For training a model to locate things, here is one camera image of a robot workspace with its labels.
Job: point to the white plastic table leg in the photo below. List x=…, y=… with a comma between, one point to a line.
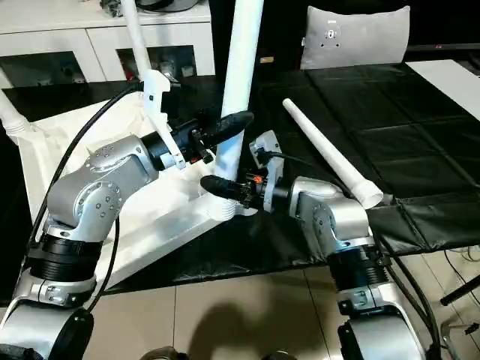
x=13, y=116
x=330, y=150
x=242, y=56
x=135, y=37

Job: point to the white plastic table top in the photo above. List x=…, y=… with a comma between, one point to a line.
x=75, y=123

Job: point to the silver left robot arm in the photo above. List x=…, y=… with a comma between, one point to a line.
x=93, y=195

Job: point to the small white jar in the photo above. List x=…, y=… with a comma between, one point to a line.
x=186, y=70
x=167, y=66

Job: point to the black cabinet with gold label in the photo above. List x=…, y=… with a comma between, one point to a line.
x=281, y=33

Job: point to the grey helmet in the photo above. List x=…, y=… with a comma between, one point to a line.
x=168, y=3

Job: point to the grey cushion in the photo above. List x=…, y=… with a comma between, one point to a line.
x=356, y=37

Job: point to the dark clutter pile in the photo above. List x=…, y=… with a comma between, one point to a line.
x=110, y=6

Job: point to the white sideboard with glass doors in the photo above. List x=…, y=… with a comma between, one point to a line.
x=75, y=33

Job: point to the black stand leg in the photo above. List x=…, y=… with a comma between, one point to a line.
x=461, y=292

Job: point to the chrome chair leg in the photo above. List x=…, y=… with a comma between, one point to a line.
x=450, y=337

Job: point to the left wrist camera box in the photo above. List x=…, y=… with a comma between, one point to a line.
x=153, y=97

